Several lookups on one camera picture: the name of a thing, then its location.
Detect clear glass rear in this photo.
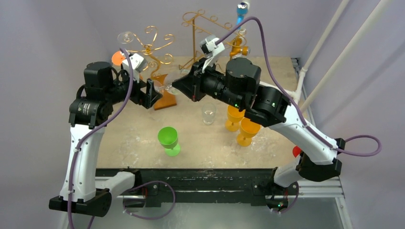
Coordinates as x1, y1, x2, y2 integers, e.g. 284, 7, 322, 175
202, 103, 216, 125

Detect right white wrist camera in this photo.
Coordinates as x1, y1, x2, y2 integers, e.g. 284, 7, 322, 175
200, 34, 225, 73

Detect yellow goblet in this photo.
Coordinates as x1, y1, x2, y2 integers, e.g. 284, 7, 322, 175
236, 118, 261, 147
225, 105, 245, 132

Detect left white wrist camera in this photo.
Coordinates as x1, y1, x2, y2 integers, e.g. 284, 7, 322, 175
121, 52, 148, 83

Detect orange pipe fitting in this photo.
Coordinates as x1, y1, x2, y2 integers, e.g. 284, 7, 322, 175
229, 35, 250, 59

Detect gold rectangular wire rack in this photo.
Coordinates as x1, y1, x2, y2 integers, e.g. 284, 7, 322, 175
178, 10, 247, 70

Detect purple cable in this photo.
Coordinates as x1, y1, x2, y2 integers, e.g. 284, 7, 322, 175
67, 47, 176, 229
215, 16, 383, 215

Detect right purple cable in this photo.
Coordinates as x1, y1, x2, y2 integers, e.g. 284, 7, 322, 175
215, 16, 383, 215

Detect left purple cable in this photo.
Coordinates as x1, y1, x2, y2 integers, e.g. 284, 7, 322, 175
67, 47, 176, 229

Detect yellow goblet front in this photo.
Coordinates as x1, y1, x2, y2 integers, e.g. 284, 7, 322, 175
236, 118, 261, 147

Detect red plastic goblet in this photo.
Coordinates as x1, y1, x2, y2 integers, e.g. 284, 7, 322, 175
292, 146, 301, 157

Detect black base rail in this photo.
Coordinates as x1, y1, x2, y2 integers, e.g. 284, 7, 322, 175
65, 168, 345, 208

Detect gold scroll glass rack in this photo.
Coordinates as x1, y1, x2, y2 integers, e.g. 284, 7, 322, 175
121, 26, 177, 110

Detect orange plastic goblet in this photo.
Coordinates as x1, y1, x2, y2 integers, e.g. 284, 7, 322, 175
111, 51, 142, 80

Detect white pvc pipe frame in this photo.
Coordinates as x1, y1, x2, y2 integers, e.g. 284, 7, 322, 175
232, 0, 394, 105

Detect clear glass front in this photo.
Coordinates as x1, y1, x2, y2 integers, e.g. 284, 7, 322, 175
152, 73, 187, 95

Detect green plastic goblet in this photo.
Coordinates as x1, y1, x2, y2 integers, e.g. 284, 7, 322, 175
158, 126, 181, 156

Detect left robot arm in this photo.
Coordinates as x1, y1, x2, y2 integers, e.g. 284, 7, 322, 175
49, 61, 162, 217

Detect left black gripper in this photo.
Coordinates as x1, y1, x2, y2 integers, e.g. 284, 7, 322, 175
104, 67, 161, 108

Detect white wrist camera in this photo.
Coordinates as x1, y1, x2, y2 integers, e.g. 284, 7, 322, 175
121, 52, 148, 83
200, 34, 225, 73

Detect yellow goblet rear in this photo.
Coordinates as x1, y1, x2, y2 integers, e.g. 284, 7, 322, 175
225, 105, 245, 132

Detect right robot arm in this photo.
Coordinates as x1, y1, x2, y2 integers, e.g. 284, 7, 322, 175
172, 58, 343, 194

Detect tall clear flute glass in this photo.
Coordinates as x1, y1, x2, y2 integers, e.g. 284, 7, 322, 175
117, 31, 135, 44

